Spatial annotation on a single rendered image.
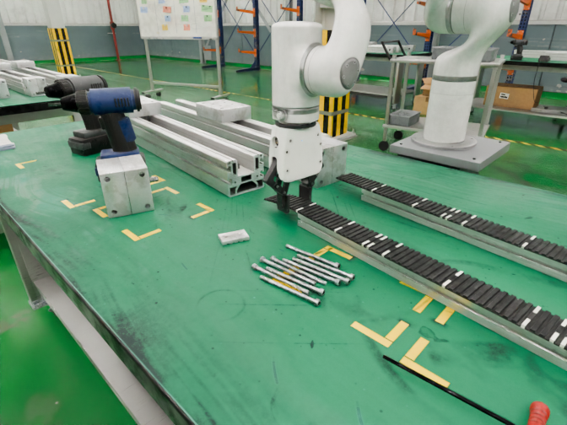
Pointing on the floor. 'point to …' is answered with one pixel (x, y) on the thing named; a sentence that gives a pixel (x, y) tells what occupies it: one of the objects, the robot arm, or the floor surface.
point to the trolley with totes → (408, 118)
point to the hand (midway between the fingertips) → (294, 199)
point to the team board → (179, 29)
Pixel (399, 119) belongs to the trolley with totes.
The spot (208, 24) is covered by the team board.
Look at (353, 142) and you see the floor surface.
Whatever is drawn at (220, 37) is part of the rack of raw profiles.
